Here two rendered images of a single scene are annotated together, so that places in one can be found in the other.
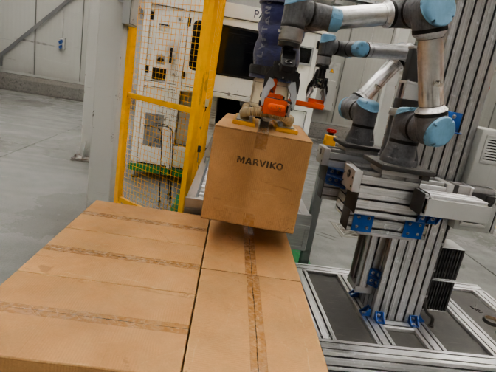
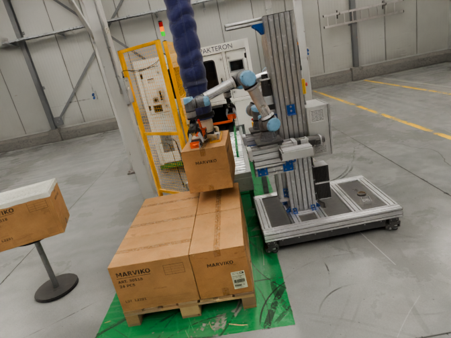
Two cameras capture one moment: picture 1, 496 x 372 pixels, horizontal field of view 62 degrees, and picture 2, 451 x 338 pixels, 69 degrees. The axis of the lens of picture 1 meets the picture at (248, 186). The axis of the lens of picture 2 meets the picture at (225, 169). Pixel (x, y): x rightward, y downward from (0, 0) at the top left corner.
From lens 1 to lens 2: 1.35 m
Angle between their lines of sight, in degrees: 9
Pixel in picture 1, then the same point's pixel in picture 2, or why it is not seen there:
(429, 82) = (259, 106)
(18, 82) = (77, 131)
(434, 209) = (286, 157)
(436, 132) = (270, 126)
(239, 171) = (198, 168)
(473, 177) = (311, 131)
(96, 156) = (139, 174)
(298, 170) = (223, 159)
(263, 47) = not seen: hidden behind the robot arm
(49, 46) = (86, 100)
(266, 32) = not seen: hidden behind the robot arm
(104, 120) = (136, 155)
